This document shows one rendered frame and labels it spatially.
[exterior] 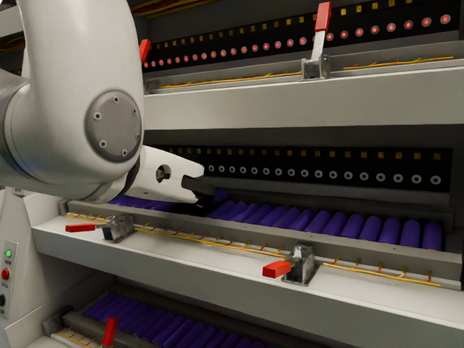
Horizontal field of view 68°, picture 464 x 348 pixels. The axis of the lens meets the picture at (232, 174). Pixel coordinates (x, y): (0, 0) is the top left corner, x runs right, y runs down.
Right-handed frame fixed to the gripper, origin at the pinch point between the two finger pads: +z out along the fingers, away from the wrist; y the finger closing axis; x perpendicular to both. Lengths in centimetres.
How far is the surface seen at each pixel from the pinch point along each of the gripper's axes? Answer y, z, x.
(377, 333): -25.1, -4.5, 11.1
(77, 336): 20.9, 3.0, 25.3
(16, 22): 43, -10, -29
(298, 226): -14.8, 1.5, 2.5
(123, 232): 8.2, -3.9, 6.9
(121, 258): 6.3, -5.1, 10.3
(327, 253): -19.4, -1.6, 5.1
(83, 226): 8.6, -10.2, 6.9
